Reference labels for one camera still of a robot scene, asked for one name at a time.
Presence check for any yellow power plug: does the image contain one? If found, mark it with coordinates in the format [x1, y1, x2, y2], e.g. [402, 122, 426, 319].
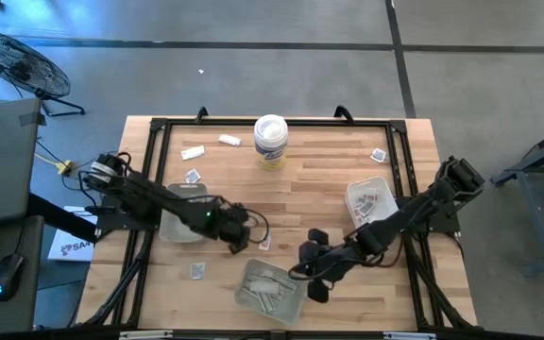
[34, 151, 75, 177]

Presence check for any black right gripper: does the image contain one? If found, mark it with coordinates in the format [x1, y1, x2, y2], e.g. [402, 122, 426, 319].
[297, 228, 354, 305]

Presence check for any white bracket plate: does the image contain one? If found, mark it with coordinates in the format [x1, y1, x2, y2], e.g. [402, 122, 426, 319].
[119, 330, 174, 340]
[383, 331, 437, 340]

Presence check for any white paper box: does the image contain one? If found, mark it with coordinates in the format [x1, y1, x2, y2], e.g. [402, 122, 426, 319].
[47, 205, 98, 263]

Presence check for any translucent plastic bin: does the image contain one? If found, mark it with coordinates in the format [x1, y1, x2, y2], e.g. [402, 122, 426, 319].
[233, 257, 307, 327]
[345, 176, 400, 229]
[158, 182, 210, 245]

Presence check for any black floor fan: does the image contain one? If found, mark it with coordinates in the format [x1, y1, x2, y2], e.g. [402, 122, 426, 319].
[0, 30, 87, 118]

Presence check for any black cable bundle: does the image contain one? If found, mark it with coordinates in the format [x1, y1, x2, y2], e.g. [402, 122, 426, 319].
[80, 229, 155, 328]
[401, 233, 474, 330]

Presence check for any green striped bandage strip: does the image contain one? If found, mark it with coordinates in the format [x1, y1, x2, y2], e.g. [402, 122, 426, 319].
[264, 269, 298, 290]
[255, 293, 278, 314]

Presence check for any white lid wipes canister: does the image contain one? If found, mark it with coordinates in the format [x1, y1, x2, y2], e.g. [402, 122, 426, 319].
[253, 113, 290, 172]

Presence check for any dark grey desk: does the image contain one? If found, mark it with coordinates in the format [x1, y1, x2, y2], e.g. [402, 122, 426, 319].
[0, 215, 45, 334]

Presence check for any black computer mouse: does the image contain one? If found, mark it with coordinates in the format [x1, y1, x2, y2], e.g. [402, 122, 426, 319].
[0, 253, 26, 302]

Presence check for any blue grey metal cart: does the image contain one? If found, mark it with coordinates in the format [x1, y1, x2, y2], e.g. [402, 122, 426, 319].
[491, 120, 544, 278]

